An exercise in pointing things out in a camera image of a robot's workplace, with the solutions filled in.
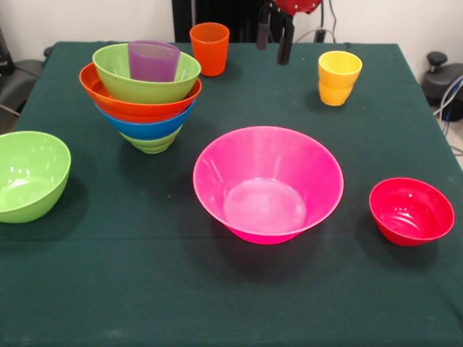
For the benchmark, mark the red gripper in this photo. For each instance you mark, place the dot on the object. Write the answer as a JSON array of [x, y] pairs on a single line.
[[298, 5]]

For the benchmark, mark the orange plastic cup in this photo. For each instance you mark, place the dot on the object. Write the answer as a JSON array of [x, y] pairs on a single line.
[[210, 50]]

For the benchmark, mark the purple plastic cup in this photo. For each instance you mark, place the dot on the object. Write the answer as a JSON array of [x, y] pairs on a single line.
[[153, 61]]

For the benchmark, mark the large green plastic bowl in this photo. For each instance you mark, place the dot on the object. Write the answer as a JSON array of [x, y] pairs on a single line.
[[29, 180], [144, 90]]

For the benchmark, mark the pink plastic bowl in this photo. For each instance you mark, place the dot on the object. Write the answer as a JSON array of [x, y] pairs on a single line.
[[267, 188]]

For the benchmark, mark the orange plastic bowl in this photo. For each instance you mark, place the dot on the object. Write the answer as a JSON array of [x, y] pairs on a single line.
[[137, 110]]

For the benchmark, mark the blue plastic bowl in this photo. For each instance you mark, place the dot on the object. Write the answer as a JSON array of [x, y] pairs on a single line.
[[144, 130]]

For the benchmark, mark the black power plug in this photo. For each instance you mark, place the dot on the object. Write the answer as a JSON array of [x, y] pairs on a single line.
[[320, 35]]

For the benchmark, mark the yellow plastic cup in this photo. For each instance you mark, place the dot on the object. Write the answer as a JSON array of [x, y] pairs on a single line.
[[340, 68], [335, 95]]

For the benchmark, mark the small green plastic bowl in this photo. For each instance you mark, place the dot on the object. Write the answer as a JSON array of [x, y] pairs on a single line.
[[152, 144]]

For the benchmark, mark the black equipment base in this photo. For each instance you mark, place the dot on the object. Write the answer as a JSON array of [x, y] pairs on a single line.
[[439, 81]]

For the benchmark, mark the small red plastic bowl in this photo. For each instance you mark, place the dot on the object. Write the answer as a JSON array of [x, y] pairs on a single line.
[[410, 213]]

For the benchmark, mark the black office chair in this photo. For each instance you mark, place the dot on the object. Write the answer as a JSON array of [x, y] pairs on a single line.
[[21, 79]]

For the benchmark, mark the dark green tablecloth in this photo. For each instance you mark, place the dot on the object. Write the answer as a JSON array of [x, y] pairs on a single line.
[[253, 300]]

